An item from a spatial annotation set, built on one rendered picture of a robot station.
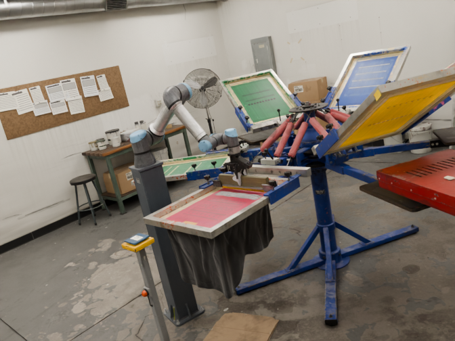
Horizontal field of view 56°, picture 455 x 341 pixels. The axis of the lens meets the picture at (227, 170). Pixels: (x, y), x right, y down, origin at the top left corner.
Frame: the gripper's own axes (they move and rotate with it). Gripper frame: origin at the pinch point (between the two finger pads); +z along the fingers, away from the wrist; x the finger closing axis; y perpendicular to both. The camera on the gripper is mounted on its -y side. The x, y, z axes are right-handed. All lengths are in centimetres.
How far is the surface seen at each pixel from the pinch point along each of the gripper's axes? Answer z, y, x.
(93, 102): -48, 379, -123
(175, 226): 4, -1, 60
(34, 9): -172, 345, -63
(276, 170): -1.1, -10.9, -21.7
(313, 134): -10, -4, -80
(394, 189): -3, -97, -3
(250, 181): -1.8, -8.0, 1.3
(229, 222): 3, -29, 46
